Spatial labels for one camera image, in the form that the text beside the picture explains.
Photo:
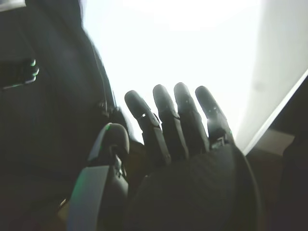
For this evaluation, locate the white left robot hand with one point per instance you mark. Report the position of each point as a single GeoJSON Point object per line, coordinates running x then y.
{"type": "Point", "coordinates": [192, 187]}

